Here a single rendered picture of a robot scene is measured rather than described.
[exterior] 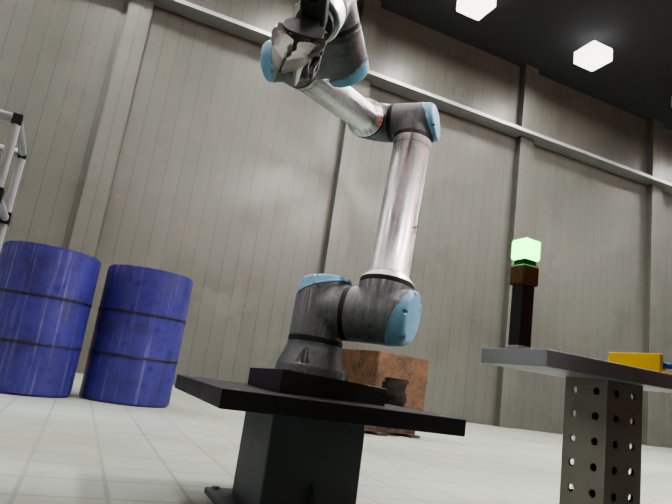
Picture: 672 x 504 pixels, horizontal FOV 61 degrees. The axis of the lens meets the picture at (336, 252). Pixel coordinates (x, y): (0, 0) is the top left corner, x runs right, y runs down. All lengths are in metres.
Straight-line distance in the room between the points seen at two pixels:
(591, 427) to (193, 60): 8.07
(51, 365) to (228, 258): 4.46
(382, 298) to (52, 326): 2.80
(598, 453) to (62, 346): 3.32
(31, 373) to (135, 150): 4.76
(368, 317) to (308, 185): 7.23
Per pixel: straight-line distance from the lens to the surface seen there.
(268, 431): 1.44
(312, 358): 1.49
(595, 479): 1.24
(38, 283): 3.95
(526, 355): 1.09
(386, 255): 1.53
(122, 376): 4.07
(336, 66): 1.24
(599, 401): 1.24
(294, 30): 1.02
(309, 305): 1.53
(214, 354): 7.94
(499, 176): 10.59
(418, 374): 7.70
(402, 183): 1.62
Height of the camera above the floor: 0.35
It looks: 13 degrees up
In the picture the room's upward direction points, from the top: 8 degrees clockwise
